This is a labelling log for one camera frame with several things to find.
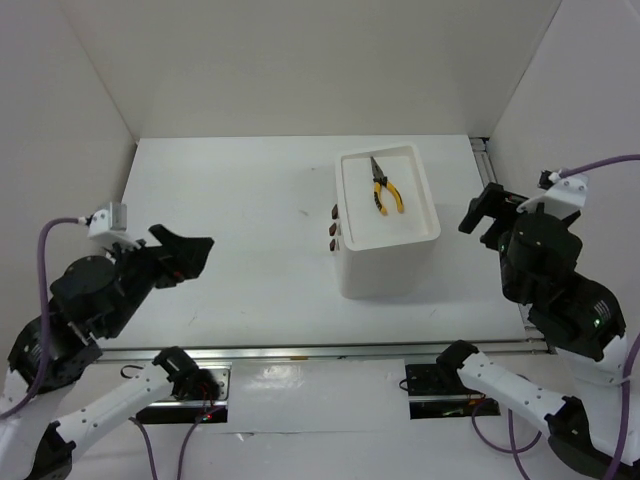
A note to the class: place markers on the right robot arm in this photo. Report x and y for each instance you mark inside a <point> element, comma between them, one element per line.
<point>595,432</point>

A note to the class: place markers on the front aluminium rail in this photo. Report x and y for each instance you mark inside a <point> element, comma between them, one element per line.
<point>403,350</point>

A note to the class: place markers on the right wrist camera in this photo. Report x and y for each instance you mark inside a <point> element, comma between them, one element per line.
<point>561,197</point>

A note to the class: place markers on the right aluminium rail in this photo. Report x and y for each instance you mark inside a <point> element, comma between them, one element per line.
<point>484,164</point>

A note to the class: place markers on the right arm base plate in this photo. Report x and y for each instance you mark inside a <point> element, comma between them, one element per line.
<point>432,396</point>

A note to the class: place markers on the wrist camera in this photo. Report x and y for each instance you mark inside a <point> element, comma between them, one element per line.
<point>561,197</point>
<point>108,227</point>

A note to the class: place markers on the white drawer cabinet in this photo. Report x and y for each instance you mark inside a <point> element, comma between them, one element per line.
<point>388,221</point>

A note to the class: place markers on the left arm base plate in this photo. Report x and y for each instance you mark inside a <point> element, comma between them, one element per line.
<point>204,397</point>

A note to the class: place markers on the aluminium rail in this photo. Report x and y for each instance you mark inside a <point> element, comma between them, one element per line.
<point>403,350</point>
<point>484,164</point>

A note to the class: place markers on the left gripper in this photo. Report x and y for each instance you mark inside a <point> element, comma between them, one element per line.
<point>189,255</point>

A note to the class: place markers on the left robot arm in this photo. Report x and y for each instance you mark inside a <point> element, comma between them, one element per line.
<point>94,299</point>

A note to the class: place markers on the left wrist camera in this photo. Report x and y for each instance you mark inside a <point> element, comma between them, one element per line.
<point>108,227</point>

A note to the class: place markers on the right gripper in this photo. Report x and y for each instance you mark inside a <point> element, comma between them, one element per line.
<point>494,201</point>

